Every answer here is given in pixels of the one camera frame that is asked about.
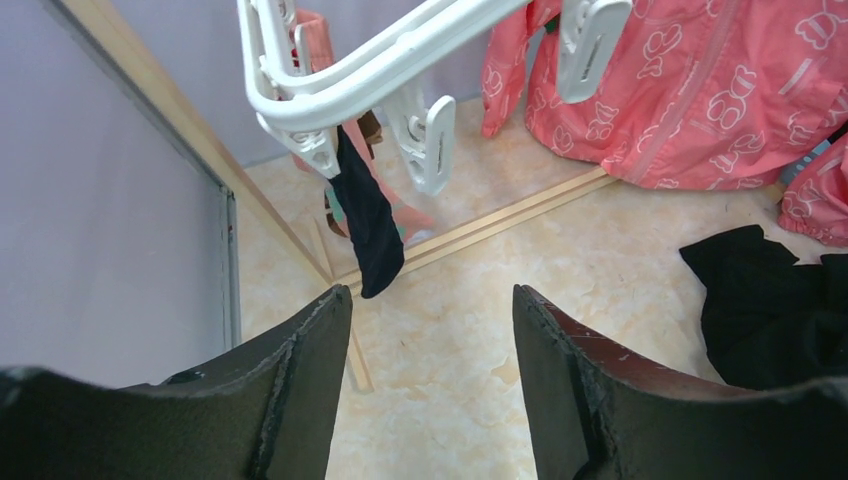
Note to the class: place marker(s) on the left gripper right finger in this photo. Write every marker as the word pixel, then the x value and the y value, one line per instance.
pixel 598 410

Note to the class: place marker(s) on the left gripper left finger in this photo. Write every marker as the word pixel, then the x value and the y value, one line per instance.
pixel 263 410

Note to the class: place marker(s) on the pink sock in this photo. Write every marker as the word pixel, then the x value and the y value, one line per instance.
pixel 408 220

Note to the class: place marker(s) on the white plastic sock hanger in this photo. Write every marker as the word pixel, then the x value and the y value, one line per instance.
pixel 301 108

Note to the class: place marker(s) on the black cloth pile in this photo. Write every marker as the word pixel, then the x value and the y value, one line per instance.
pixel 768 320

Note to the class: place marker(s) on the pink printed shirt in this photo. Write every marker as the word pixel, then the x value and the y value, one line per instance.
pixel 698 95

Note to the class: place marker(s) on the wooden frame post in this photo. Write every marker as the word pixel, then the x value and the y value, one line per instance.
pixel 106 29

